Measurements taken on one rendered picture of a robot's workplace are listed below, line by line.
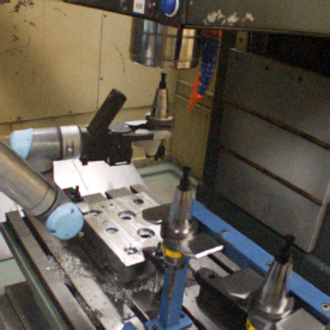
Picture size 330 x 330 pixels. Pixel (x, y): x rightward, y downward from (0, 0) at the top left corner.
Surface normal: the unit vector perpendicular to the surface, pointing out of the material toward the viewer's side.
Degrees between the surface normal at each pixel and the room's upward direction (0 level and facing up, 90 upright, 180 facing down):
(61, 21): 90
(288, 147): 90
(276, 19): 90
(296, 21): 90
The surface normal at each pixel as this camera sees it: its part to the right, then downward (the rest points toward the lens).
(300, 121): -0.83, 0.14
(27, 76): 0.57, 0.39
